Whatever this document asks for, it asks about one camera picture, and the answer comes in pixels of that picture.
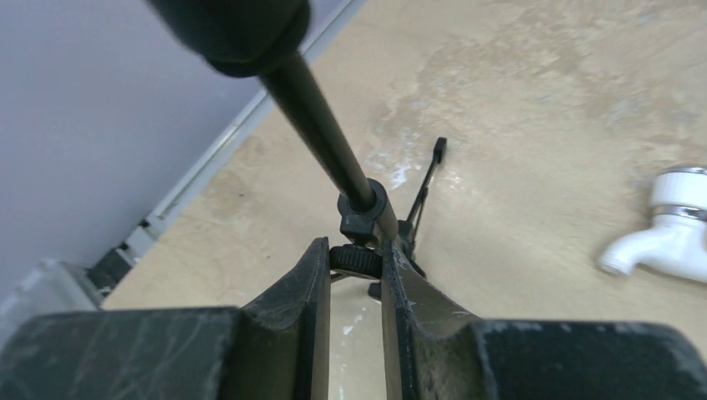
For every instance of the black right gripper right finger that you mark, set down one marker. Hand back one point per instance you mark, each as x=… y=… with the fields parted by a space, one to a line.
x=436 y=349

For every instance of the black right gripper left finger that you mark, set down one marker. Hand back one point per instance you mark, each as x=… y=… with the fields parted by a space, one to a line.
x=275 y=347

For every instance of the white plastic faucet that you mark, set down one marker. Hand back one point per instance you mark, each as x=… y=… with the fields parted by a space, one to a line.
x=675 y=243

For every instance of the black tripod shock mount stand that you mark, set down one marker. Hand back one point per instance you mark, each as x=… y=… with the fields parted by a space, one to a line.
x=243 y=39

